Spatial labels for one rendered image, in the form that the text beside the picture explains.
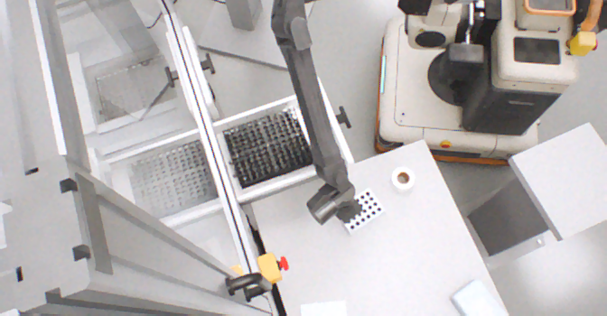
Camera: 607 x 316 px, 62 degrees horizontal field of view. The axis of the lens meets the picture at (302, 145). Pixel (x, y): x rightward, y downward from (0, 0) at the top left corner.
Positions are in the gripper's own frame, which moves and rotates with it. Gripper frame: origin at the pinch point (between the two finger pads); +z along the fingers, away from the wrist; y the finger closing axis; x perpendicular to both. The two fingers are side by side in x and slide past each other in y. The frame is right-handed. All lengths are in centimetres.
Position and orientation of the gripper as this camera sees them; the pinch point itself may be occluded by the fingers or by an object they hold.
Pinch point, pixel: (340, 210)
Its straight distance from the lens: 148.5
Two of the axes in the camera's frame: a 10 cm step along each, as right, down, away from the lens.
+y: 6.0, 7.3, -3.2
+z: 0.3, 3.8, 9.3
